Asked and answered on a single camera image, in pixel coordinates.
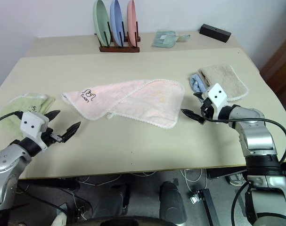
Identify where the green plate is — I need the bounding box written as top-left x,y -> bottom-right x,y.
92,0 -> 111,47

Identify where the black rectangular box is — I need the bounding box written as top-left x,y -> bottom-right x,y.
199,23 -> 232,43

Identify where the dark wooden plate rack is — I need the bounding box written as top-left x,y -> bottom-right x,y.
94,21 -> 141,53

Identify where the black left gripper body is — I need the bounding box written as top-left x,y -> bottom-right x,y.
40,128 -> 64,149

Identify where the pink towel with embroidery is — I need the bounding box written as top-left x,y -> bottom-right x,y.
61,79 -> 186,129

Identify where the black metal table leg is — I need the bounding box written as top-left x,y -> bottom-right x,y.
196,188 -> 220,226

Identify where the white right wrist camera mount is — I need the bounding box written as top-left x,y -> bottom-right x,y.
201,83 -> 228,112

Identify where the dark rounded shape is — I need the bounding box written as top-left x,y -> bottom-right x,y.
158,181 -> 188,223

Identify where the folded green cloth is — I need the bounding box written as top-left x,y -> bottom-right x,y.
152,30 -> 191,48

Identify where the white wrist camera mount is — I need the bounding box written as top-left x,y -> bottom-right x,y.
20,112 -> 49,147
201,83 -> 228,112

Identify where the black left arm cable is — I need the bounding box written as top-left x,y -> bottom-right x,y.
0,111 -> 24,128

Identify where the black table crossbar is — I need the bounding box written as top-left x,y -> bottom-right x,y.
17,178 -> 81,192

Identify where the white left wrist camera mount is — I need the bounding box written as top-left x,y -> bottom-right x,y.
20,112 -> 49,147

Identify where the blue plate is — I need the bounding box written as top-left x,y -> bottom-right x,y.
109,0 -> 124,47

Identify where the beige towel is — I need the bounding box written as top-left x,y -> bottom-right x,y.
198,64 -> 249,102

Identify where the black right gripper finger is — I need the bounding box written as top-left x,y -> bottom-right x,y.
181,108 -> 205,125
193,92 -> 205,104

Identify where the blue cloth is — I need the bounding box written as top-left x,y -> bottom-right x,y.
189,73 -> 208,96

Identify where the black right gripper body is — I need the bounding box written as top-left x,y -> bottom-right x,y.
200,98 -> 218,123

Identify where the white cable under table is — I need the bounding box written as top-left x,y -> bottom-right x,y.
180,168 -> 207,189

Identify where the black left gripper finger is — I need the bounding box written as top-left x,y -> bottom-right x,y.
44,110 -> 61,122
60,121 -> 82,143

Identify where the pink plate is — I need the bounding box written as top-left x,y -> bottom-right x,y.
126,0 -> 137,47

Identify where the light green towel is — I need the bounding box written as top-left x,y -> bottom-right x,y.
0,93 -> 56,139

